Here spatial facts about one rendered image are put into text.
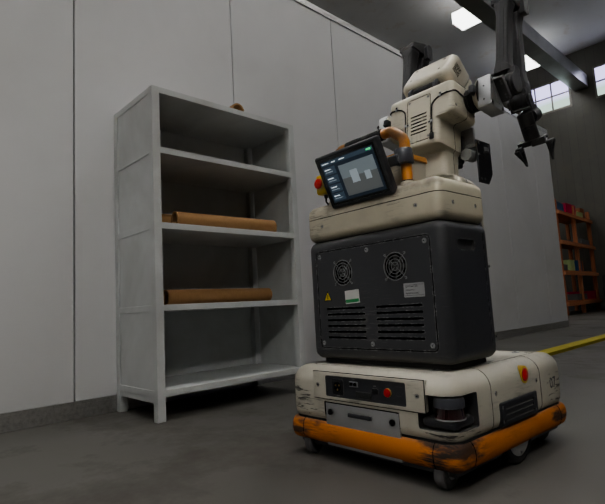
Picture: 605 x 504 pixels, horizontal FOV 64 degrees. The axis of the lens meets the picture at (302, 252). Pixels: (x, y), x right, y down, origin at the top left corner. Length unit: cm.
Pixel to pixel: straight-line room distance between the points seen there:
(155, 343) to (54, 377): 55
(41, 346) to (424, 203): 188
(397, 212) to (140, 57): 206
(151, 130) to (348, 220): 121
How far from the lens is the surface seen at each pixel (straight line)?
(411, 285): 140
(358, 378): 145
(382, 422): 142
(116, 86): 297
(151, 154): 240
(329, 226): 162
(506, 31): 212
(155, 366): 230
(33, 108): 276
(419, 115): 190
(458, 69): 201
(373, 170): 146
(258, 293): 277
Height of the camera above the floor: 47
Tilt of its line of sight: 6 degrees up
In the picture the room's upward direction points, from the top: 3 degrees counter-clockwise
